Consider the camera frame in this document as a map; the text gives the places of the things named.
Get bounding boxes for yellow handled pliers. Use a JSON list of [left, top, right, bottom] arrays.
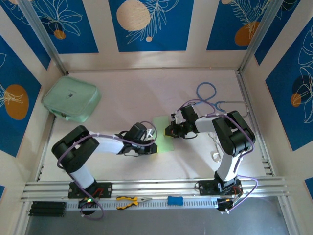
[[116, 195, 153, 211]]

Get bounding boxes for light green paper sheet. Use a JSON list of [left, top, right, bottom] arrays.
[[152, 115, 176, 154]]

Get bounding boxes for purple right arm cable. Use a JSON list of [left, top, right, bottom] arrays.
[[177, 99, 259, 213]]

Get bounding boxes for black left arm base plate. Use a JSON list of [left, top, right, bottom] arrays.
[[67, 182, 113, 199]]

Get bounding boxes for blue stethoscope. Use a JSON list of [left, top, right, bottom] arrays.
[[193, 82, 249, 118]]

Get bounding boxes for black stacked blocks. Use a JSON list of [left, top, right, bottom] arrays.
[[28, 201, 67, 217]]

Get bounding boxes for aluminium side rail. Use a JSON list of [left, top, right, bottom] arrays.
[[36, 115, 56, 183], [236, 70, 276, 177]]

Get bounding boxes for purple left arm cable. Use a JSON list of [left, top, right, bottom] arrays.
[[56, 121, 157, 221]]

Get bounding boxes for grey slotted cable duct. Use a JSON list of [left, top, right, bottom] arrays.
[[66, 197, 221, 211]]

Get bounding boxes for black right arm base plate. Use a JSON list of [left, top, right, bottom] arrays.
[[198, 180, 243, 196]]

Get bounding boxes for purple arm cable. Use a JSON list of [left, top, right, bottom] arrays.
[[56, 121, 157, 221], [177, 99, 259, 213]]

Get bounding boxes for aluminium mounting rail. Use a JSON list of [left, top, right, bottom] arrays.
[[21, 176, 291, 202]]

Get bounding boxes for mint green zip pouch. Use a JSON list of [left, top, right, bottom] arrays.
[[41, 75, 102, 123]]

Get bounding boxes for aluminium frame post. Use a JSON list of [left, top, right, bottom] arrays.
[[238, 0, 286, 74], [18, 0, 69, 75]]

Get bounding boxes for blue bone-shaped sponge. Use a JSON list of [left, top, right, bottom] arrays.
[[167, 195, 183, 206]]

